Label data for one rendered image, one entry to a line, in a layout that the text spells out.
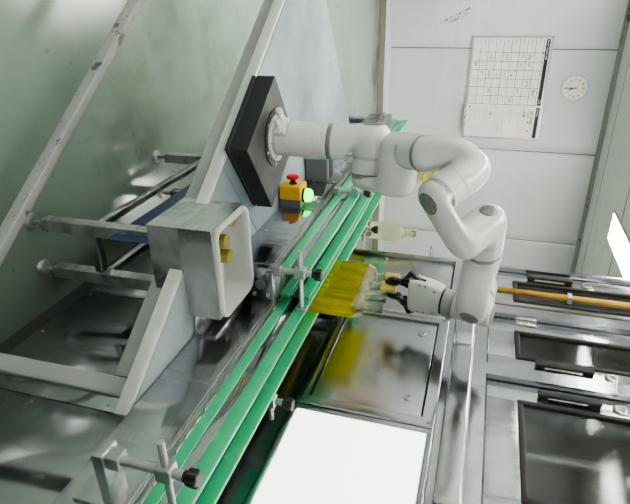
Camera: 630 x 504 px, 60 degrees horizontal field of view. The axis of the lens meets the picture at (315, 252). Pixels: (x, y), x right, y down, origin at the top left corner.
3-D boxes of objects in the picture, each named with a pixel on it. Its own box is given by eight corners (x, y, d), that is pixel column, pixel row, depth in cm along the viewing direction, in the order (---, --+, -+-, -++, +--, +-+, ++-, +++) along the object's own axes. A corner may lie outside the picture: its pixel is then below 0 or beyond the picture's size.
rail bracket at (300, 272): (274, 308, 141) (320, 315, 138) (270, 250, 134) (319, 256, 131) (278, 303, 144) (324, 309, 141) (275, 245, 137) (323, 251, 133)
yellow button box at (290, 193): (278, 206, 175) (300, 208, 173) (277, 184, 172) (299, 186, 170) (286, 199, 181) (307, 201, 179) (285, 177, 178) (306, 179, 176)
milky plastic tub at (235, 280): (191, 316, 126) (225, 322, 123) (178, 227, 116) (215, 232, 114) (223, 280, 141) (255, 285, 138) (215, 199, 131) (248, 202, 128)
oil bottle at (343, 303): (288, 309, 154) (362, 320, 149) (287, 292, 152) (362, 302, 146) (294, 299, 159) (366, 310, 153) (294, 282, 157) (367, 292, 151)
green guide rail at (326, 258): (280, 296, 145) (309, 300, 143) (280, 293, 144) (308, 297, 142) (392, 134, 294) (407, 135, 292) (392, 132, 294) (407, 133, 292)
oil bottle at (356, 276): (301, 288, 164) (371, 298, 158) (300, 272, 162) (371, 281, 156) (306, 279, 169) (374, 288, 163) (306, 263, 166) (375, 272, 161)
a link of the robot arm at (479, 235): (456, 214, 136) (414, 247, 132) (459, 146, 121) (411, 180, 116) (510, 248, 127) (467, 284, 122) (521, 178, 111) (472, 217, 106)
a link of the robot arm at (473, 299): (471, 231, 132) (467, 285, 147) (453, 270, 125) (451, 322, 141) (507, 240, 128) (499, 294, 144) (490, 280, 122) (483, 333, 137)
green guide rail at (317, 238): (278, 272, 141) (308, 275, 139) (278, 268, 141) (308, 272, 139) (392, 120, 291) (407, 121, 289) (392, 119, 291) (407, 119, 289)
